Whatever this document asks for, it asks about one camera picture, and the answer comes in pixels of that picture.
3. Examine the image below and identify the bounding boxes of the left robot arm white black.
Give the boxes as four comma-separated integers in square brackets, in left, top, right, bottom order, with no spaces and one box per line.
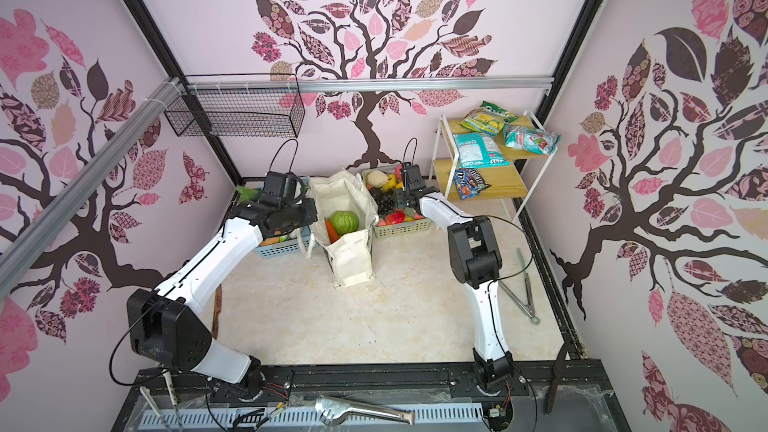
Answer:
[127,172,317,400]

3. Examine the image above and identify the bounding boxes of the red apple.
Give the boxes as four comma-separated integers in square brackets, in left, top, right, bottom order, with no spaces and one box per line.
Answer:
[385,210,407,225]

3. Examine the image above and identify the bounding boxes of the green cabbage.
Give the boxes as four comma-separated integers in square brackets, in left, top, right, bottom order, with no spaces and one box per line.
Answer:
[329,210,360,236]

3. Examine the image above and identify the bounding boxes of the white wire wooden shelf rack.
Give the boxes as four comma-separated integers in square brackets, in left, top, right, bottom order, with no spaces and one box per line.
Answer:
[427,115,555,219]

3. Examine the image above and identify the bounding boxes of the orange carrot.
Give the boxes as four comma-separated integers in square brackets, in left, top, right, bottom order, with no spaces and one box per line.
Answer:
[325,219,340,244]

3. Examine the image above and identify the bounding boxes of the green lettuce leaf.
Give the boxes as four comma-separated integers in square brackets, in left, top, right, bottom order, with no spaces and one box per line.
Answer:
[236,186,261,204]

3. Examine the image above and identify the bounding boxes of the black wire wall basket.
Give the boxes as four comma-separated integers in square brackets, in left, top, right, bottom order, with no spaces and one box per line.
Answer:
[164,72,306,139]

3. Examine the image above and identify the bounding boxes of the yellow green snack bag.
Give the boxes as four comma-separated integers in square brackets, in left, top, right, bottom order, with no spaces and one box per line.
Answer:
[459,101,519,136]

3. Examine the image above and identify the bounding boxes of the green handled floor tongs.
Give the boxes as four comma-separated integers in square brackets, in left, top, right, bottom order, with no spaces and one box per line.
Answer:
[499,248,541,326]

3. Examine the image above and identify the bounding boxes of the M&M candy bag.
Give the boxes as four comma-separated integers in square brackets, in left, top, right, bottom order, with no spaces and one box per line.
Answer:
[453,168,491,201]

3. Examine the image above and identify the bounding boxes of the wooden serrated knife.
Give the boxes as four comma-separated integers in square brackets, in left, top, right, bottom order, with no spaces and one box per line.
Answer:
[211,285,223,339]

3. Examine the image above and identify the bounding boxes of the cream canvas grocery bag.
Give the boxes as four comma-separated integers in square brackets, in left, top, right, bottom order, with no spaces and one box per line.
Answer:
[308,171,378,288]

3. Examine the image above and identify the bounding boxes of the green plastic fruit basket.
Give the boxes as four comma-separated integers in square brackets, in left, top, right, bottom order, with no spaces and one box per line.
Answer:
[361,166,432,239]

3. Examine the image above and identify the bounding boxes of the white teal red snack bag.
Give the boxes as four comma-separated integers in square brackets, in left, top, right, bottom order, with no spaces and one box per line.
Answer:
[503,124,561,155]

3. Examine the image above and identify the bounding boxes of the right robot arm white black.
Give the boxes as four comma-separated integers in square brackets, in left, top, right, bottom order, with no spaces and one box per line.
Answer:
[396,162,514,394]

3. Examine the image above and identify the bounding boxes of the blue plastic vegetable basket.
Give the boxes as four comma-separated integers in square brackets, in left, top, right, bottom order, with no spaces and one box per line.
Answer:
[254,176,313,260]

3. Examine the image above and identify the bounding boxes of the metal tongs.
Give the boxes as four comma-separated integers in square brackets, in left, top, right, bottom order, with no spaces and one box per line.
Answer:
[315,396,415,426]

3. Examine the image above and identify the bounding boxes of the beige cauliflower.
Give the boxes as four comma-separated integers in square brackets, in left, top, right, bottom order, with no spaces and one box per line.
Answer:
[366,170,390,189]

